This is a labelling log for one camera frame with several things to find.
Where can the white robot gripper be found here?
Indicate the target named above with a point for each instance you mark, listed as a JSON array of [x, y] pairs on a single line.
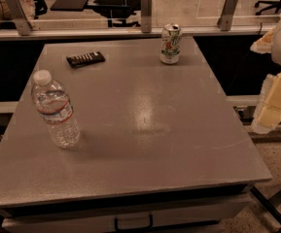
[[268, 113]]

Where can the white green 7up can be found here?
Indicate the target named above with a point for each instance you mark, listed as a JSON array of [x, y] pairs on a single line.
[[170, 43]]

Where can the black office chair base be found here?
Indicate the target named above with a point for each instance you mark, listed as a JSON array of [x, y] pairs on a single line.
[[276, 5]]

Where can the grey table drawer front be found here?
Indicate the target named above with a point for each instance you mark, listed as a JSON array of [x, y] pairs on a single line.
[[188, 216]]

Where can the black remote control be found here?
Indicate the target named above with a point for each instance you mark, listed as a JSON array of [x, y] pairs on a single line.
[[77, 61]]

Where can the black square floor mat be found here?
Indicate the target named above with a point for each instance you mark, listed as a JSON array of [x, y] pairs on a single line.
[[69, 5]]

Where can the clear plastic water bottle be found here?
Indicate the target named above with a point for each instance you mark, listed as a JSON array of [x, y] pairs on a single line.
[[54, 106]]

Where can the right metal rail bracket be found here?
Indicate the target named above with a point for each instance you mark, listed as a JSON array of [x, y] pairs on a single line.
[[226, 17]]

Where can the metal rail bracket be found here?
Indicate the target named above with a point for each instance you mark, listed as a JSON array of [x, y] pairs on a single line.
[[22, 14], [226, 17], [146, 16]]

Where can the middle metal rail bracket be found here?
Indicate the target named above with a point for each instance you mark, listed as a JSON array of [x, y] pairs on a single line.
[[146, 16]]

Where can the dark desk frame background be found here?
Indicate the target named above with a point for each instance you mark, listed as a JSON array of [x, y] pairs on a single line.
[[119, 13]]

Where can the black drawer handle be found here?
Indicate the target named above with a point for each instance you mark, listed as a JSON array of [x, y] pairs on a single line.
[[124, 225]]

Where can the left metal rail bracket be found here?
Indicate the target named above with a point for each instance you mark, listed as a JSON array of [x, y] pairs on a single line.
[[22, 14]]

